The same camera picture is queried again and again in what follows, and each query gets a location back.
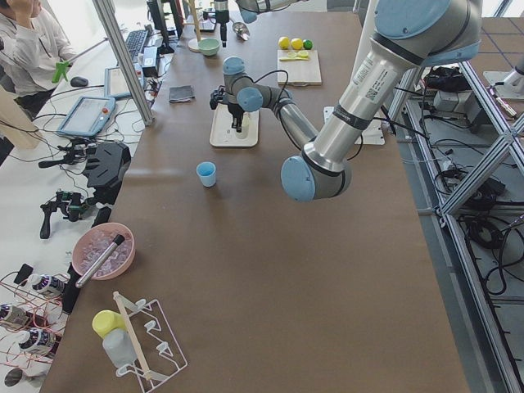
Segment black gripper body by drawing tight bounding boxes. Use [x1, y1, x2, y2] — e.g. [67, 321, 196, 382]
[215, 10, 229, 25]
[228, 103, 245, 121]

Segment blue cup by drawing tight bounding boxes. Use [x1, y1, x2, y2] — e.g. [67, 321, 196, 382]
[196, 161, 216, 187]

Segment cream cup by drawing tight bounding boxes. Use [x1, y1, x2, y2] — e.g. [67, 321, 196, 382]
[237, 114, 251, 139]

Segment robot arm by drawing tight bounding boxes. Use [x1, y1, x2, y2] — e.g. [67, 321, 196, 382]
[223, 1, 482, 201]
[214, 0, 297, 47]

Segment cream rabbit tray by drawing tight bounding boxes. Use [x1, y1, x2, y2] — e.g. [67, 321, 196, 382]
[210, 104, 260, 148]

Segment metal scoop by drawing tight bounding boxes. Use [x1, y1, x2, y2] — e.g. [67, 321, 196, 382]
[233, 21, 251, 42]

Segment green bowl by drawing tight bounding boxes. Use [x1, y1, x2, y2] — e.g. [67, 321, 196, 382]
[197, 38, 222, 56]

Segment wooden mug tree stand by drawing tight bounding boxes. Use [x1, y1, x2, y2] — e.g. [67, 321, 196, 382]
[185, 0, 208, 52]

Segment grey folded cloth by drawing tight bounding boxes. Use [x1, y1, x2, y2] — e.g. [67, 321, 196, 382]
[169, 85, 194, 103]

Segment black monitor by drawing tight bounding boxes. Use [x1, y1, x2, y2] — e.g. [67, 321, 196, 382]
[146, 0, 183, 55]

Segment yellow lemon outer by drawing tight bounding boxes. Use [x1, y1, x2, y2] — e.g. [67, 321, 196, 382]
[278, 36, 290, 50]

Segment yellow plastic knife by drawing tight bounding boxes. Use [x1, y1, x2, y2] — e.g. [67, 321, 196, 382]
[278, 56, 310, 61]

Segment wooden cutting board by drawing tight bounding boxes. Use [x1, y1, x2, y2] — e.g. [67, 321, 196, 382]
[277, 50, 322, 86]

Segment yellow lemon near board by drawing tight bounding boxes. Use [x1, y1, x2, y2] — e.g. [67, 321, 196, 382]
[290, 38, 304, 51]

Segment green lime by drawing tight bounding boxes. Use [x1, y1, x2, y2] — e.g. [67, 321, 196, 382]
[303, 39, 314, 50]

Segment black keyboard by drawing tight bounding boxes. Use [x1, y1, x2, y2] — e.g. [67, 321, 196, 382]
[124, 29, 148, 58]

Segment blue teach pendant far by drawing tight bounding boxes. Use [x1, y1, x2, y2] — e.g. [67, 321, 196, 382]
[104, 67, 131, 100]

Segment blue teach pendant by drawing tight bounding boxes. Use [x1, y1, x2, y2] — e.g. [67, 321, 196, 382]
[104, 67, 131, 100]
[56, 96, 115, 138]

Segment blue teach pendant near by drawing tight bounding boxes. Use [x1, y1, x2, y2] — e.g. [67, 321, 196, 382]
[56, 96, 115, 138]

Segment computer mouse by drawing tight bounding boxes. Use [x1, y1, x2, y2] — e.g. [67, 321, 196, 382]
[70, 76, 89, 88]

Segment metal muddler tube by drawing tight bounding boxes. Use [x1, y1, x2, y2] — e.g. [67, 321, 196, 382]
[75, 234, 125, 288]

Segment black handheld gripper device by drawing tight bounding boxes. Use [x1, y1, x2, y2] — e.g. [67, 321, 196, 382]
[39, 190, 94, 239]

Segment person in white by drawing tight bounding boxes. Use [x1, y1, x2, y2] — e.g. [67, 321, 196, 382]
[1, 0, 76, 118]

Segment pink bowl with ice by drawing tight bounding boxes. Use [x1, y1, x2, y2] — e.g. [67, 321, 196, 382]
[72, 223, 136, 281]

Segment yellow cup on rack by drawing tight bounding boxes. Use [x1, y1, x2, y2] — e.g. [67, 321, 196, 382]
[92, 309, 126, 338]

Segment clear cup on rack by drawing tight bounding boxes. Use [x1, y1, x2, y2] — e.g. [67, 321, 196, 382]
[102, 328, 138, 368]

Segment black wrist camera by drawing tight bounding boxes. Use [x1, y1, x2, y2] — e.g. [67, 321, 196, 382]
[202, 11, 216, 24]
[210, 85, 226, 111]

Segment aluminium frame post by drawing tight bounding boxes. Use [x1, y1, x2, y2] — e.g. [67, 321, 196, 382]
[93, 0, 154, 126]

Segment white wire cup rack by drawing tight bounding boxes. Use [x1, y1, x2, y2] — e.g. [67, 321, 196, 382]
[113, 291, 189, 392]

